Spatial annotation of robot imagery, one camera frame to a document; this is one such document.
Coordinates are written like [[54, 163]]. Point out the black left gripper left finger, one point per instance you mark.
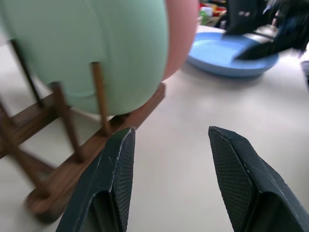
[[106, 183]]

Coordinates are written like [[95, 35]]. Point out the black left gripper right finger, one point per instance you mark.
[[243, 191]]

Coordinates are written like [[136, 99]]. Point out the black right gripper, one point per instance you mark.
[[293, 29]]

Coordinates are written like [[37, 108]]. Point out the blue plate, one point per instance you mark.
[[212, 54]]

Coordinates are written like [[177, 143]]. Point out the wooden dish rack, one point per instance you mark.
[[60, 175]]

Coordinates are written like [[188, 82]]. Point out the colourful background clutter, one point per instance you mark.
[[210, 12]]

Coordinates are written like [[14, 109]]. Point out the pink plate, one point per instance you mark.
[[181, 36]]

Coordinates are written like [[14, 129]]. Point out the green plate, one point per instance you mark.
[[72, 41]]

